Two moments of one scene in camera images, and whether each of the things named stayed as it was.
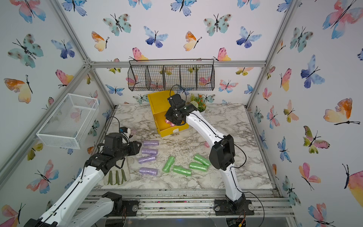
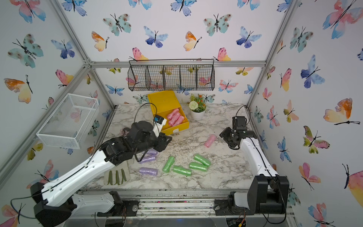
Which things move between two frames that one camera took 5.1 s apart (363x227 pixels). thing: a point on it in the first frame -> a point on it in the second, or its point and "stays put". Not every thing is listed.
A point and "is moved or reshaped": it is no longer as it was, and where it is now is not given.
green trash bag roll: (197, 157) stays put
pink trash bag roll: (171, 124) is moved or reshaped
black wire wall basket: (171, 74) stays put
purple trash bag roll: (148, 171) stays put
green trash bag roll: (198, 166) stays put
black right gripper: (167, 116) -> (225, 135)
